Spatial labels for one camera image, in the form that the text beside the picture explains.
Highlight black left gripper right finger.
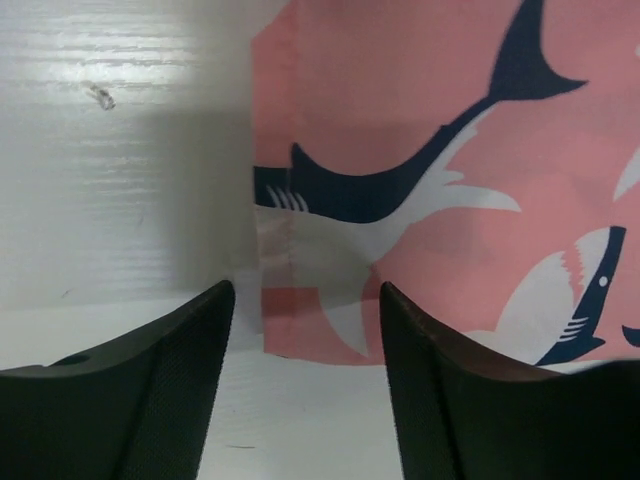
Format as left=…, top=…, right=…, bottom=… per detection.
left=379, top=283, right=639, bottom=479

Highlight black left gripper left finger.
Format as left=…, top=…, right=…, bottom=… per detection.
left=1, top=280, right=235, bottom=480

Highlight pink shark print shorts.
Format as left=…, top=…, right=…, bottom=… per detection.
left=251, top=1, right=639, bottom=365

